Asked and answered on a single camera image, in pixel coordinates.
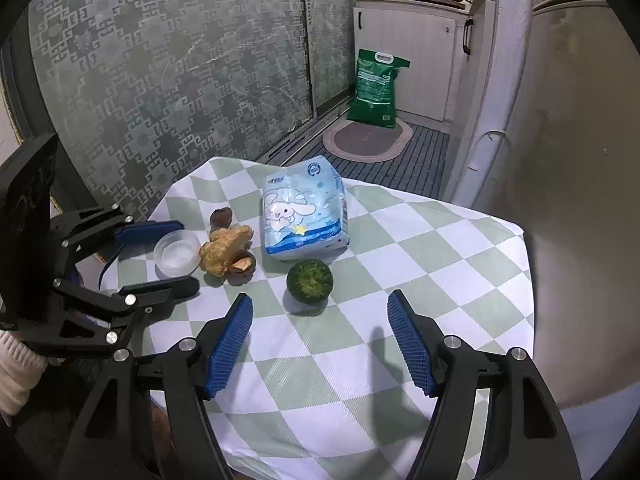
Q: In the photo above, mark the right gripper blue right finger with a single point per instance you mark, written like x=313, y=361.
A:
x=410, y=342

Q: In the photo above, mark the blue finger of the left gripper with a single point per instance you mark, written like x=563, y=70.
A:
x=145, y=233
x=160, y=293

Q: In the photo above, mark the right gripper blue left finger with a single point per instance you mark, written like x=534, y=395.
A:
x=230, y=333

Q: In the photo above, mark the small clear plastic cup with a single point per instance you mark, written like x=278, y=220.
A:
x=177, y=253

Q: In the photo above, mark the ginger root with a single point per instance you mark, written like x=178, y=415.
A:
x=223, y=248

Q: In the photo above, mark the blue cartoon tissue pack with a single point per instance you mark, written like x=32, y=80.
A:
x=304, y=210

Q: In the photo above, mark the white kitchen cabinet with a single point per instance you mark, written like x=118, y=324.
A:
x=465, y=69

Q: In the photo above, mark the person's left hand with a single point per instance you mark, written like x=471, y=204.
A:
x=9, y=418

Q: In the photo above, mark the green white checkered tablecloth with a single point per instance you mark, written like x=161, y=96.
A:
x=325, y=393

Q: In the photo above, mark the cream knit left sleeve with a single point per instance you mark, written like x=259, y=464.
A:
x=20, y=370

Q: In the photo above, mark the patterned glass sliding door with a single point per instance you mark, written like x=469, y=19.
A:
x=142, y=92

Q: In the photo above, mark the striped dark floor rug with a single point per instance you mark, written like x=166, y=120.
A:
x=419, y=168

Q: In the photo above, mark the oval pink grey floor mat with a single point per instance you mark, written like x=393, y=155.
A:
x=358, y=142

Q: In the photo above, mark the silver refrigerator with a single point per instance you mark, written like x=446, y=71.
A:
x=568, y=174

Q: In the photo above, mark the green rice bag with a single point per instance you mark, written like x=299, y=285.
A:
x=374, y=100

